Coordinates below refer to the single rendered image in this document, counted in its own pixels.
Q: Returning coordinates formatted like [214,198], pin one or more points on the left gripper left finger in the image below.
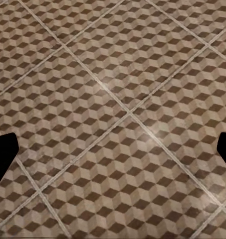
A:
[8,150]

